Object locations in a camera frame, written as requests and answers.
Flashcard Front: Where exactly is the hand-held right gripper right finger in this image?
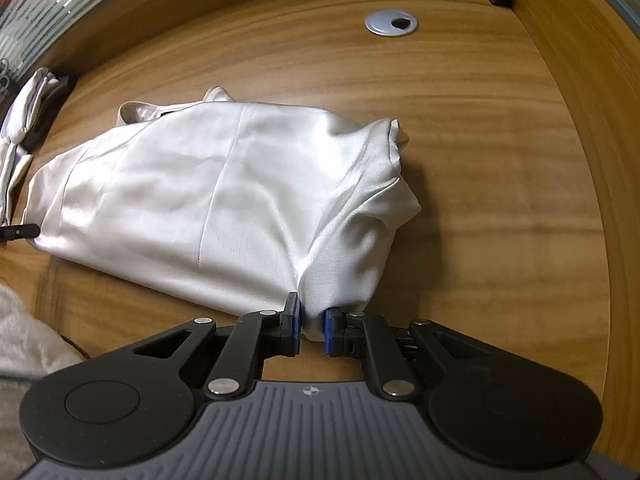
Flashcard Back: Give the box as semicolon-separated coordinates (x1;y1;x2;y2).
324;307;501;401

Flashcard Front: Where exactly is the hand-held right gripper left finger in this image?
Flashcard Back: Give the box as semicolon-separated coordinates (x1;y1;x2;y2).
130;291;304;401

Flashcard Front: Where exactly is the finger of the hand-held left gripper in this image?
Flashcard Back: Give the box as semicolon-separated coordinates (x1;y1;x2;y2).
0;223;41;243

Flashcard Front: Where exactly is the cream satin shirt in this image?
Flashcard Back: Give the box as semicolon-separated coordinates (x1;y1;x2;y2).
22;85;422;343

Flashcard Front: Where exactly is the small white folded garment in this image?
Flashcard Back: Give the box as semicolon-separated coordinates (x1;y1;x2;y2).
0;140;35;226

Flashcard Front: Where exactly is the white fuzzy cloth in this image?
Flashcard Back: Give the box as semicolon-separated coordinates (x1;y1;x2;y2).
0;282;86;381

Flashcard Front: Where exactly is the large white folded garment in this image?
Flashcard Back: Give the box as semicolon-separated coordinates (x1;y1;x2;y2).
0;67;68;148

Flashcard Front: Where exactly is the frosted striped glass partition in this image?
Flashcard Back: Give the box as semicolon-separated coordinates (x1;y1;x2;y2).
0;0;166;91

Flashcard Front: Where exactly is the grey desk cable grommet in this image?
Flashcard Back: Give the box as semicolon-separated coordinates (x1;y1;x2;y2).
364;9;418;37

